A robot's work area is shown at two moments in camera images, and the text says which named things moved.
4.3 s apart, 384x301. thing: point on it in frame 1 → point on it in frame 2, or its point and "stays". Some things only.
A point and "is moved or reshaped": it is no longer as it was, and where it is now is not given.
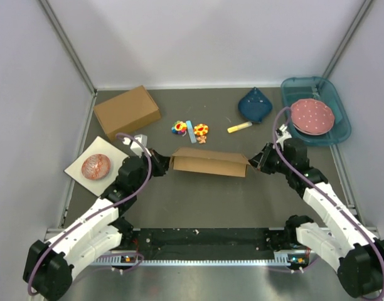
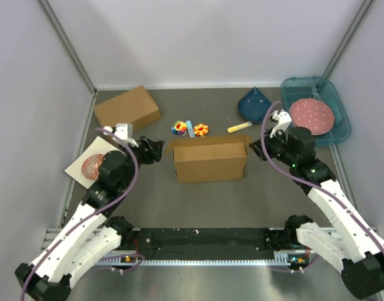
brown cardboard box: [209, 162] is moved or reshaped
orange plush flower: [201, 129] stays
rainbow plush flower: [179, 127] stays
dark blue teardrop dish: [254, 106] stays
